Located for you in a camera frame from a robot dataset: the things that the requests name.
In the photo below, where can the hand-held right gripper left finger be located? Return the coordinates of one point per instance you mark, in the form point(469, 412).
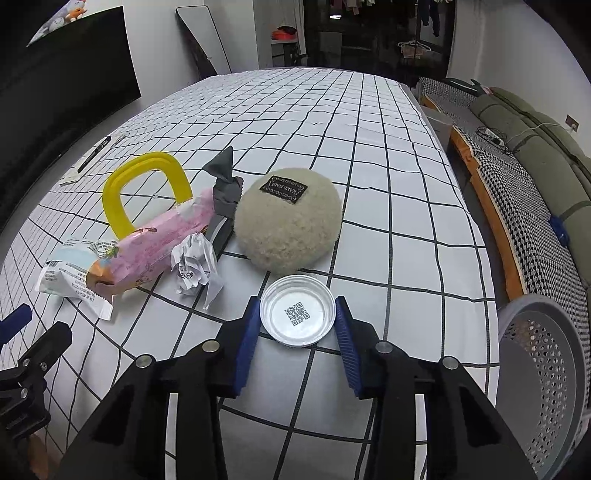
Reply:
point(244, 346)

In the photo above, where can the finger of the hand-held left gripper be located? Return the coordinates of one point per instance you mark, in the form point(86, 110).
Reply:
point(46, 344)
point(14, 323)

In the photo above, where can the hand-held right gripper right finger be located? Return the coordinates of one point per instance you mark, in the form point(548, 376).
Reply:
point(346, 350)

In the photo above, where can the round white lid QR code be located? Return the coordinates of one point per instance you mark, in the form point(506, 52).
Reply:
point(277, 318)

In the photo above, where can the white snack wrapper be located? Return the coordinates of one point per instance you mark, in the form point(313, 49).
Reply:
point(60, 277)

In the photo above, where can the white paper ball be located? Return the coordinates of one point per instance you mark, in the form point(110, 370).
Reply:
point(189, 258)

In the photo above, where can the pink snack wrapper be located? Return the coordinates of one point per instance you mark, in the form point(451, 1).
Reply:
point(152, 240)

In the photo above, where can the grey perforated basket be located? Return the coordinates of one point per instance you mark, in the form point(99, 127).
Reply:
point(521, 369)

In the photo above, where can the beige fluffy round pad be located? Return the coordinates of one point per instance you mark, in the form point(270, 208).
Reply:
point(286, 226)

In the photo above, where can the white paper slip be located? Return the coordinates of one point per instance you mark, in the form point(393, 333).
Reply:
point(71, 179)

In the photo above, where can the yellow plastic piece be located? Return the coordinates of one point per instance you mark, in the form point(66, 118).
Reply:
point(111, 194)

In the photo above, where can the black pen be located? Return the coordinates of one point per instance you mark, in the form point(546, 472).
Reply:
point(94, 153)

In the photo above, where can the white checkered tablecloth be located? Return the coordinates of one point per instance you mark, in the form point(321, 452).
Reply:
point(323, 138)

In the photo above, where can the houndstooth sofa cover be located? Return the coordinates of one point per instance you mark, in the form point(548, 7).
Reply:
point(521, 194)

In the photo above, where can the black screen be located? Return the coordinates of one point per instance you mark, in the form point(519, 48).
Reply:
point(69, 92)

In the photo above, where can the grey plastic stool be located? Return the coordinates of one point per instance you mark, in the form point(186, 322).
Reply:
point(438, 127)

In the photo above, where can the small blue object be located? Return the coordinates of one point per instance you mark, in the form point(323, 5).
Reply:
point(559, 228)

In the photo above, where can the green sofa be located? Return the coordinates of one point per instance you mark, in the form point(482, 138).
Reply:
point(517, 120)

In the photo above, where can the white cabinet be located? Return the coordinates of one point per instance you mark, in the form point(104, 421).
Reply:
point(284, 53)

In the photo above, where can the clothes hanger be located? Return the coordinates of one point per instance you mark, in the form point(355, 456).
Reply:
point(414, 48)

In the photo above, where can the leaning mirror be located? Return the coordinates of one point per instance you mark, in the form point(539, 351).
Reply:
point(203, 37)

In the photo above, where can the orange cloth item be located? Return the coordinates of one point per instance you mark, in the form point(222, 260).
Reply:
point(284, 33)

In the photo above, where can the hanging clothes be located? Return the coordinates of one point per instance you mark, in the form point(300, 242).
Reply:
point(355, 5)

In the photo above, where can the cartoon wall poster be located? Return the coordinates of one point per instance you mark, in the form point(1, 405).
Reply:
point(55, 23)

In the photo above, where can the wall socket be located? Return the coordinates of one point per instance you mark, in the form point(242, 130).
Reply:
point(573, 123)

